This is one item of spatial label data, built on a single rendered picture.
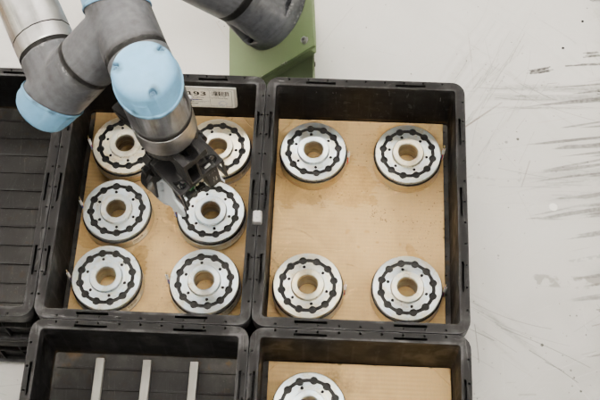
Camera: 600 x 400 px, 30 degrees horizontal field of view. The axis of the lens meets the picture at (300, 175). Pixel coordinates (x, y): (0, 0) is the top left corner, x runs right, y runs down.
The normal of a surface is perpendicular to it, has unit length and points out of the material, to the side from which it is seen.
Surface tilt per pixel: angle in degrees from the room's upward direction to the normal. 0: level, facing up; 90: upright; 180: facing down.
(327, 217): 0
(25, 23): 20
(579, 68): 0
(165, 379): 0
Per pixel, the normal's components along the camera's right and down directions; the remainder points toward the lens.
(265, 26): 0.00, 0.63
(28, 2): 0.04, -0.39
